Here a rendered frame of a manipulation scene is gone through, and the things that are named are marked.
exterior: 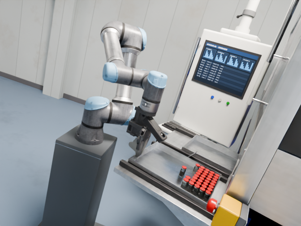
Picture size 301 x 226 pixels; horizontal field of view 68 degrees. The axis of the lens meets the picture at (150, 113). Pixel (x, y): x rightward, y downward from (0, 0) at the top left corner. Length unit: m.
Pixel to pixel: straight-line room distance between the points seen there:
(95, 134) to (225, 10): 2.79
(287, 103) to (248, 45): 1.05
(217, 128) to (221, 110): 0.14
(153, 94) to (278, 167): 0.46
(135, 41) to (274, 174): 0.88
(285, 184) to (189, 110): 1.18
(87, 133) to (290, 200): 0.89
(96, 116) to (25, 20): 3.44
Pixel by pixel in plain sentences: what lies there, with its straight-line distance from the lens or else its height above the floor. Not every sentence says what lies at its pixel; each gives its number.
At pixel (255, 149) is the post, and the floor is 1.19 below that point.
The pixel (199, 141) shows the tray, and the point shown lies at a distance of 1.42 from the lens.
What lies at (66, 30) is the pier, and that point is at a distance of 3.87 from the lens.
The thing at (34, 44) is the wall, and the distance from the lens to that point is 4.36.
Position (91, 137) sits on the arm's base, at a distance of 1.19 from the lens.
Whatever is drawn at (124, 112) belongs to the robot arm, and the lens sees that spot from 1.19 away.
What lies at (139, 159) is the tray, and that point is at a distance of 1.00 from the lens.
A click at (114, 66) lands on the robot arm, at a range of 0.89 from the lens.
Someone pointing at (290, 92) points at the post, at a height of 1.36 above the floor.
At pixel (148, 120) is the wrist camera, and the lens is 0.88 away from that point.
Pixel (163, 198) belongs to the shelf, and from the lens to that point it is 0.86.
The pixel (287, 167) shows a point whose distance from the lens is 0.70.
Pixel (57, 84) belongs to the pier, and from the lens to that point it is 4.03.
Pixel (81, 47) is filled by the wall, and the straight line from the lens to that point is 3.91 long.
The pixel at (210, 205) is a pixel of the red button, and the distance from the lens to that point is 0.70.
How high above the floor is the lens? 1.39
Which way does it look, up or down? 18 degrees down
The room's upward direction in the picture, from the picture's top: 17 degrees clockwise
